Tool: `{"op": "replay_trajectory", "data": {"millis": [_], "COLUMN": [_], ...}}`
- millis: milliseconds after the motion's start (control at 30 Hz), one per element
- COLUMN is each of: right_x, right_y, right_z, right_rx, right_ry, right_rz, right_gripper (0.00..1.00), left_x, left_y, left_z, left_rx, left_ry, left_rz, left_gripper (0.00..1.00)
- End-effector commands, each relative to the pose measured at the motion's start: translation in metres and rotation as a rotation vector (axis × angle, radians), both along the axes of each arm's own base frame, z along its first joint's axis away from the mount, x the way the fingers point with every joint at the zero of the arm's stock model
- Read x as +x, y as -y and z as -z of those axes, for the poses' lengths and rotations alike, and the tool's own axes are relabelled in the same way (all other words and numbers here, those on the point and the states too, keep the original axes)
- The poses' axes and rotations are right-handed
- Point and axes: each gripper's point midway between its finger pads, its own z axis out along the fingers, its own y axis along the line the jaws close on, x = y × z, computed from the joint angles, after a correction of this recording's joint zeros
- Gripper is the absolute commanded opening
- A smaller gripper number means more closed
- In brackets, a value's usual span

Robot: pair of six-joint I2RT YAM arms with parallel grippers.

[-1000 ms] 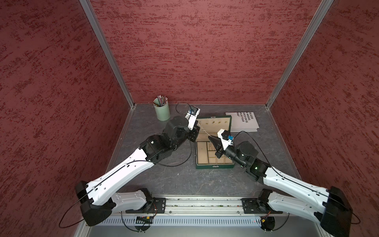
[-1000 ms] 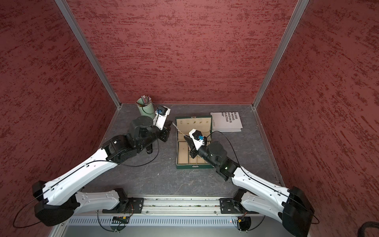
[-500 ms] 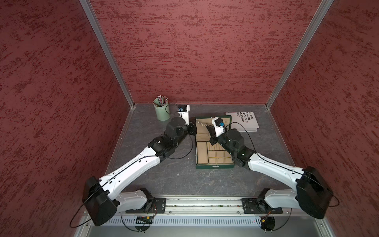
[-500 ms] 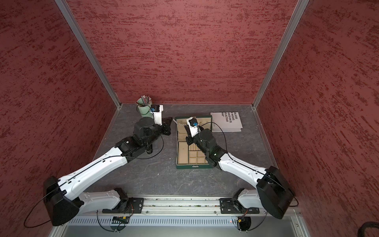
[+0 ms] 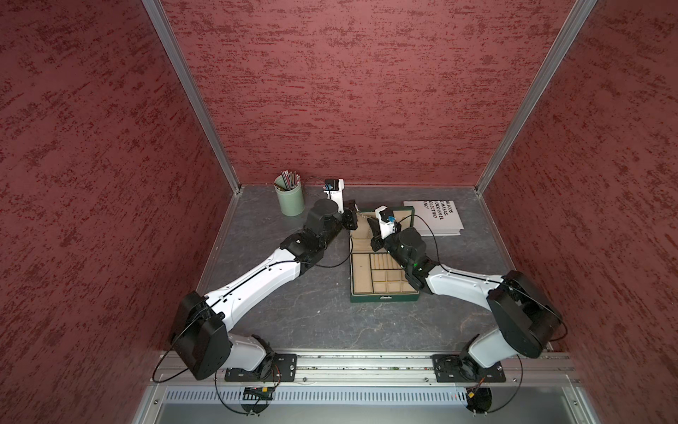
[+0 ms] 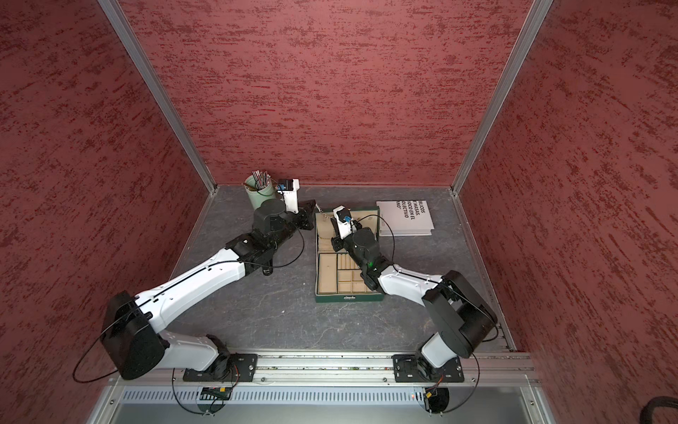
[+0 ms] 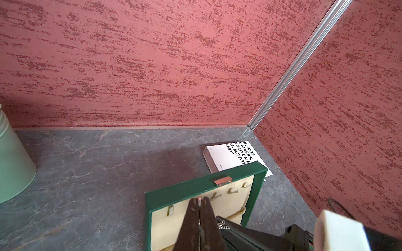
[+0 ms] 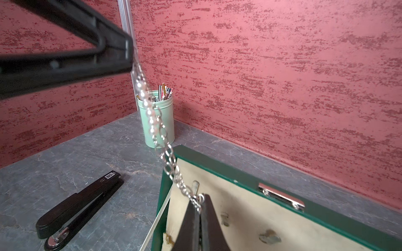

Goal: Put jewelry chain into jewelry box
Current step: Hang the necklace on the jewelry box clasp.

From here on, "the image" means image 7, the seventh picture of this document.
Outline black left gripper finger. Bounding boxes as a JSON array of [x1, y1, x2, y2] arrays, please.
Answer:
[[173, 198, 201, 251]]

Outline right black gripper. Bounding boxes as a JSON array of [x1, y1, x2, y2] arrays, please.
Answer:
[[200, 197, 314, 251]]

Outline green jewelry box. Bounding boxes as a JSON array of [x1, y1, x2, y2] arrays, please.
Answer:
[[144, 162, 269, 251]]

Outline white booklet black text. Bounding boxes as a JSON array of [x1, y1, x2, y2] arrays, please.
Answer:
[[203, 141, 273, 182]]

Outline mint green pencil cup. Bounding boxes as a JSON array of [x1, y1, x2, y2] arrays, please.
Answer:
[[0, 111, 37, 203]]

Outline aluminium corner profile right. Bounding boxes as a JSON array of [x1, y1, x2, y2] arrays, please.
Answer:
[[248, 0, 352, 131]]

